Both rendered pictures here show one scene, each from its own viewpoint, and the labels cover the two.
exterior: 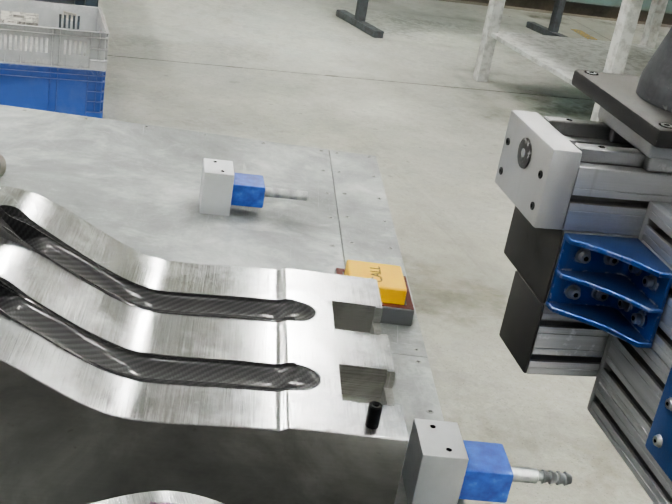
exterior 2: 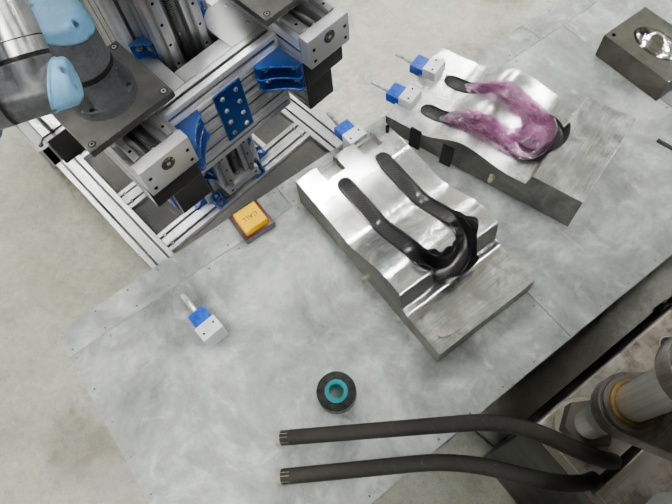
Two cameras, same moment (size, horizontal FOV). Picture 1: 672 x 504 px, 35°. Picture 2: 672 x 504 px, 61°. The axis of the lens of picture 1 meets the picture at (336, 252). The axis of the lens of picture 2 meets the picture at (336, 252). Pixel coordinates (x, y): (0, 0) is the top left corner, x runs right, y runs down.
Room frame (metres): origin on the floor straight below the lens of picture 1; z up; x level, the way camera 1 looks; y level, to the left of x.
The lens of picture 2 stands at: (1.09, 0.65, 2.00)
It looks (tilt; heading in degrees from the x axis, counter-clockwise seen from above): 65 degrees down; 249
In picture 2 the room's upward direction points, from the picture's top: 10 degrees counter-clockwise
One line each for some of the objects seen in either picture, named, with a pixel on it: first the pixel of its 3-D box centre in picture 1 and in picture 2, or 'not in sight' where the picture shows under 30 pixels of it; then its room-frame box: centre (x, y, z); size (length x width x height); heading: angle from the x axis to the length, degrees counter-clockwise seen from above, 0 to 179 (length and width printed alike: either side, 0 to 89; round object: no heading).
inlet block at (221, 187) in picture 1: (254, 190); (199, 315); (1.22, 0.11, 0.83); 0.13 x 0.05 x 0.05; 102
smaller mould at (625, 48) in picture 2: not in sight; (650, 53); (-0.06, 0.07, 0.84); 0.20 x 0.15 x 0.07; 97
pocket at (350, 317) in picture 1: (355, 336); (331, 172); (0.81, -0.03, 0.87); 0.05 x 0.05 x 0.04; 7
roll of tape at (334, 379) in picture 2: not in sight; (336, 392); (1.05, 0.41, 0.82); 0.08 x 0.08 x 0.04
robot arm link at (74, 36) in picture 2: not in sight; (62, 36); (1.18, -0.38, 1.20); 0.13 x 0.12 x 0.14; 169
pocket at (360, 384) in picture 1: (365, 405); (367, 147); (0.70, -0.04, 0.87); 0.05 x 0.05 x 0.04; 7
